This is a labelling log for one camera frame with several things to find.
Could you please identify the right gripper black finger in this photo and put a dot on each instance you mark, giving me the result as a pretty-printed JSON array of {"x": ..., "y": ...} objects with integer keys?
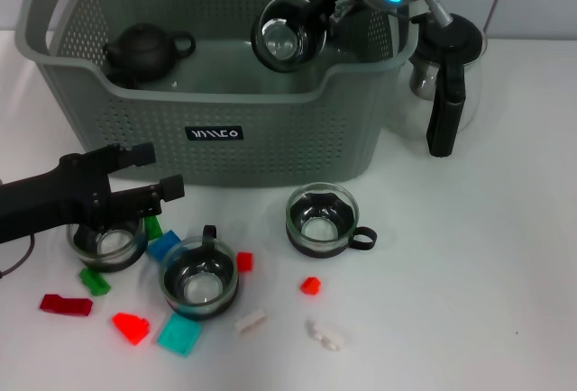
[
  {"x": 328, "y": 24},
  {"x": 317, "y": 8}
]

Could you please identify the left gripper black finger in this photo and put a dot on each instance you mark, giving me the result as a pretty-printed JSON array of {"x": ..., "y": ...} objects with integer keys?
[
  {"x": 149, "y": 197},
  {"x": 135, "y": 154}
]

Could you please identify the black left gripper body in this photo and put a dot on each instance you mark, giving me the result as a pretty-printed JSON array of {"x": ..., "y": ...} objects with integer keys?
[{"x": 49, "y": 202}]

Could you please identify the glass teacup with black sleeve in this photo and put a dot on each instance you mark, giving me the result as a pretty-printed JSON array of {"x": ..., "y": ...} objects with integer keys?
[
  {"x": 322, "y": 229},
  {"x": 106, "y": 251},
  {"x": 284, "y": 44},
  {"x": 198, "y": 292}
]

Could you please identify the green building block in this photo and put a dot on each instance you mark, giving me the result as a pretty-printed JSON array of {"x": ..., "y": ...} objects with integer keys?
[
  {"x": 94, "y": 280},
  {"x": 154, "y": 228}
]

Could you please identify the blue building block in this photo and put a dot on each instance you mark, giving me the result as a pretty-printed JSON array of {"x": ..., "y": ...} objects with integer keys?
[{"x": 161, "y": 247}]

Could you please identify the dark red building block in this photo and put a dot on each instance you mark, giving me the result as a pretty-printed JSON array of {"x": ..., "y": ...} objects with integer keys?
[{"x": 63, "y": 304}]

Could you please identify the small red cube block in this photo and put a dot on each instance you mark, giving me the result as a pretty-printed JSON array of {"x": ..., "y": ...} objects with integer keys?
[{"x": 244, "y": 261}]

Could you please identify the large orange-red sloped block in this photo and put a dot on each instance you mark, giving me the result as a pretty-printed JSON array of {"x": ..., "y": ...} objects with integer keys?
[{"x": 130, "y": 327}]

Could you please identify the grey perforated storage bin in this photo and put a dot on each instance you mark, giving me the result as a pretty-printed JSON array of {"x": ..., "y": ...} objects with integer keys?
[{"x": 270, "y": 148}]

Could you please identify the teal square building block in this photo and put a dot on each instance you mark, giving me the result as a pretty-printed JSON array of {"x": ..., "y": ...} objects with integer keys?
[{"x": 178, "y": 334}]

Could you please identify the white building block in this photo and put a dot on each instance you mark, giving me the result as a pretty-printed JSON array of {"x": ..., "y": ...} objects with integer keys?
[
  {"x": 325, "y": 334},
  {"x": 249, "y": 320}
]

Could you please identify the small red sloped block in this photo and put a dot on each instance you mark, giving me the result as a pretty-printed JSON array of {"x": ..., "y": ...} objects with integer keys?
[{"x": 310, "y": 285}]

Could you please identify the black clay teapot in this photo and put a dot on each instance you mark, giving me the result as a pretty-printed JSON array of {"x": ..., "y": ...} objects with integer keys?
[{"x": 140, "y": 53}]

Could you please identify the glass carafe with black lid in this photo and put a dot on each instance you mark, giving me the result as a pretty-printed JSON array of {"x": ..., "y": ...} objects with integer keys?
[{"x": 451, "y": 35}]

